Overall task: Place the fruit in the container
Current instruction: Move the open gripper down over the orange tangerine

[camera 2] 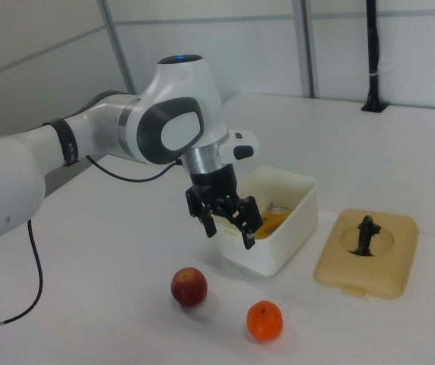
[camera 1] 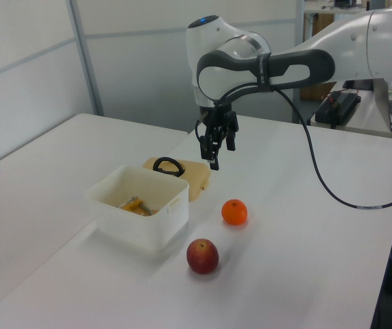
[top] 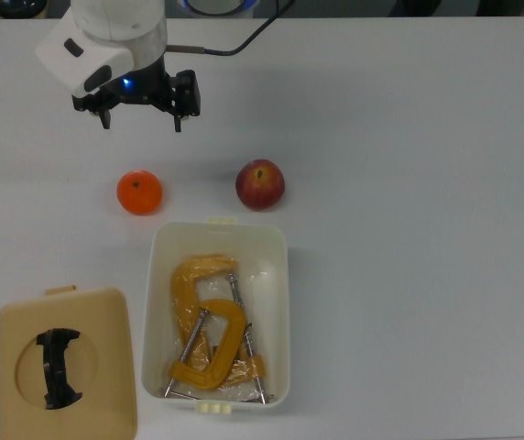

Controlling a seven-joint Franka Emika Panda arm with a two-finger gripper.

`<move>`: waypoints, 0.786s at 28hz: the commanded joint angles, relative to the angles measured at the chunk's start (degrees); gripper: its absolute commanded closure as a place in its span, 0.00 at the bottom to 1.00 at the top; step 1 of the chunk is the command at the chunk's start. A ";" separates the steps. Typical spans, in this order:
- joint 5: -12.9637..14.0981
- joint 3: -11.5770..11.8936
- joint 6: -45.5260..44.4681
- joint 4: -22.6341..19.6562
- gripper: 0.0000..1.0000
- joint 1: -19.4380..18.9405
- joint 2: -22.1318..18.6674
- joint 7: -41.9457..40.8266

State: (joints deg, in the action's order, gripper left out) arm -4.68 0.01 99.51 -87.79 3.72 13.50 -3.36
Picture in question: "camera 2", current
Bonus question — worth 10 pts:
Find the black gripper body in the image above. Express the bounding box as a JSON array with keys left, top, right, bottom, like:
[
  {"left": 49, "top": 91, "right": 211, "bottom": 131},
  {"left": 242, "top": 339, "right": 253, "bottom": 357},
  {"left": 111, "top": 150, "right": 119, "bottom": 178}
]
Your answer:
[{"left": 189, "top": 162, "right": 242, "bottom": 206}]

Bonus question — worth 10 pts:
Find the red apple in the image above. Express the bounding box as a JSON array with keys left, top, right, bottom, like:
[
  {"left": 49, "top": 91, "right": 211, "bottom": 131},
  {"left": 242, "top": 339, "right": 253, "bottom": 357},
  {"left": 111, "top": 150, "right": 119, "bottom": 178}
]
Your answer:
[{"left": 170, "top": 266, "right": 208, "bottom": 307}]

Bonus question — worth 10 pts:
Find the orange fruit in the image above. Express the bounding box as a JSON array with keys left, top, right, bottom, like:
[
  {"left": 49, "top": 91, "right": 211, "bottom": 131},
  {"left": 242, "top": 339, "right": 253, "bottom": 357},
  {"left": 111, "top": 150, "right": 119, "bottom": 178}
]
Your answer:
[{"left": 246, "top": 300, "right": 284, "bottom": 341}]

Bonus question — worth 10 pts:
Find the white plastic container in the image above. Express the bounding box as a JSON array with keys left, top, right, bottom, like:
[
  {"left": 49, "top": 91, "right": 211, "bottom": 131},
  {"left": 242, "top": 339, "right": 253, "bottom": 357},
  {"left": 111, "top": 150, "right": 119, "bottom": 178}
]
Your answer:
[{"left": 214, "top": 165, "right": 319, "bottom": 278}]

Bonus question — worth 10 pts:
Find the yellow C-clamp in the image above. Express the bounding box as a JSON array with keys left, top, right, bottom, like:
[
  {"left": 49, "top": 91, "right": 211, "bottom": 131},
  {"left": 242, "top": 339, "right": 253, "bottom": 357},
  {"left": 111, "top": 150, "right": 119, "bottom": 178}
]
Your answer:
[{"left": 259, "top": 202, "right": 297, "bottom": 241}]

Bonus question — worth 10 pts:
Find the tan plastic lid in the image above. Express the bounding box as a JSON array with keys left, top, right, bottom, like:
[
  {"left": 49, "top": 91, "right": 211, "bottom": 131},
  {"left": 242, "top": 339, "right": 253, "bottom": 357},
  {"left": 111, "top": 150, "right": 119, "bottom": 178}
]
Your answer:
[{"left": 313, "top": 208, "right": 420, "bottom": 301}]

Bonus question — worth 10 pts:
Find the black pole with base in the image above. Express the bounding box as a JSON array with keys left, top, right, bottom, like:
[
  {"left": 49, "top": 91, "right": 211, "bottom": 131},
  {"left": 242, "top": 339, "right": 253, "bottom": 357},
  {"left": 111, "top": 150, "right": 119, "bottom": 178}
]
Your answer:
[{"left": 360, "top": 0, "right": 389, "bottom": 113}]

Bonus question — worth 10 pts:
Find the black lid handle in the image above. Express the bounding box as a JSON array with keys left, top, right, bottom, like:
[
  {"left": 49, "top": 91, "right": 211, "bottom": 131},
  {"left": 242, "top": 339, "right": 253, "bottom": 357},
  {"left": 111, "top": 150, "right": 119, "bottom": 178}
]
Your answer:
[{"left": 348, "top": 214, "right": 382, "bottom": 258}]

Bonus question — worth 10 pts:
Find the grey partition post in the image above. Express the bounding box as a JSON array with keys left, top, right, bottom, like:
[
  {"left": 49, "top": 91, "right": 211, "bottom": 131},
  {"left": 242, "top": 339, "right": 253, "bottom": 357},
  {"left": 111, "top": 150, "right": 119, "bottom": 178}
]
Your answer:
[
  {"left": 299, "top": 0, "right": 320, "bottom": 98},
  {"left": 100, "top": 0, "right": 139, "bottom": 96}
]

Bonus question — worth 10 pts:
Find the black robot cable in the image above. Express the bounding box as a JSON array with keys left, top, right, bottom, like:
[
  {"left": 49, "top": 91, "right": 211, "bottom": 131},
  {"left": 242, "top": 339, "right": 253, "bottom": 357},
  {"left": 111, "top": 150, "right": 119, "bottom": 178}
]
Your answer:
[{"left": 0, "top": 154, "right": 183, "bottom": 330}]

